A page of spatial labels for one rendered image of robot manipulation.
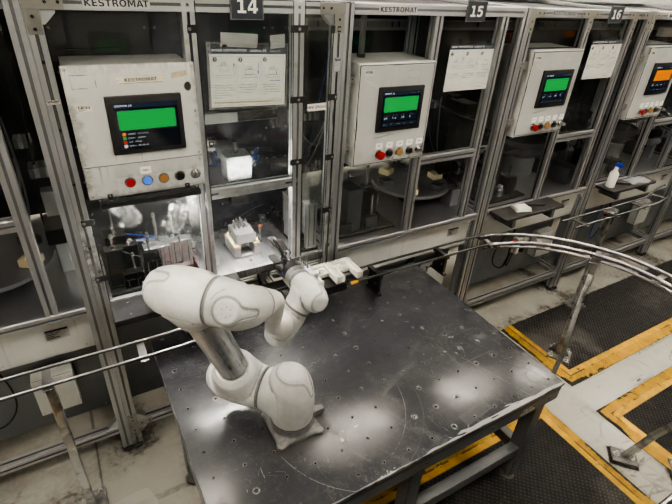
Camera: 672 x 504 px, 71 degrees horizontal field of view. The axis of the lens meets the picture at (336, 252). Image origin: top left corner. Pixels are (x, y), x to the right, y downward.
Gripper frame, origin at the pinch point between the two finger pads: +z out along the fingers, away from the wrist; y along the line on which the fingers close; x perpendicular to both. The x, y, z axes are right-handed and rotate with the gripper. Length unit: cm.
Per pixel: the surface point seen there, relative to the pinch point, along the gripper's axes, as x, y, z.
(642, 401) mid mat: -203, -111, -84
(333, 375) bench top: -11, -44, -36
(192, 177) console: 25.3, 28.1, 20.1
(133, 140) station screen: 45, 46, 18
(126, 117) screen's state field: 46, 54, 18
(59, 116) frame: 65, 55, 21
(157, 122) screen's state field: 36, 51, 18
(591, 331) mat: -233, -111, -28
